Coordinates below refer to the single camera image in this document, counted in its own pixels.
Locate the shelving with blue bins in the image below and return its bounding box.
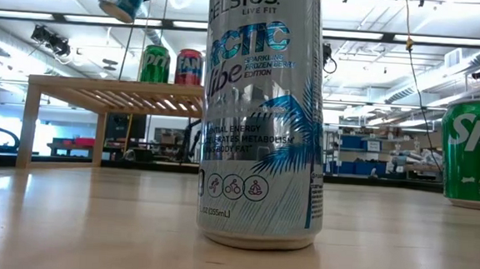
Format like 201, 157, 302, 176
322, 122, 447, 183

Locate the silver ventilation duct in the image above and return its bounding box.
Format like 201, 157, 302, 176
383, 42, 480, 111

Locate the orange Fanta can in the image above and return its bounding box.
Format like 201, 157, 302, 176
173, 47, 205, 87

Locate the black monitor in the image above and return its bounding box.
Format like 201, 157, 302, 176
104, 112, 148, 143

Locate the bench with red top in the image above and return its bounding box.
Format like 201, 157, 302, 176
45, 134, 98, 160

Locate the black hanging cable loop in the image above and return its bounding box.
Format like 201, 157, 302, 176
321, 42, 340, 75

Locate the wooden slatted shelf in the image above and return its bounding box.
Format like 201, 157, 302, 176
15, 72, 207, 181

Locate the tall silver Celsius can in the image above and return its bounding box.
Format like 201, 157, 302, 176
193, 0, 338, 256

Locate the black ceiling camera rig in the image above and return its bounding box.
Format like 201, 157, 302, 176
28, 24, 73, 58

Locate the yellow hanging cable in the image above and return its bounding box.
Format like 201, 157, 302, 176
393, 0, 454, 175

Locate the black aluminium table frame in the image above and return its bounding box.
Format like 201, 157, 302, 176
0, 151, 445, 195

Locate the green Sprite can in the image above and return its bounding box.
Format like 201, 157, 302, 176
435, 95, 480, 211
138, 43, 173, 85

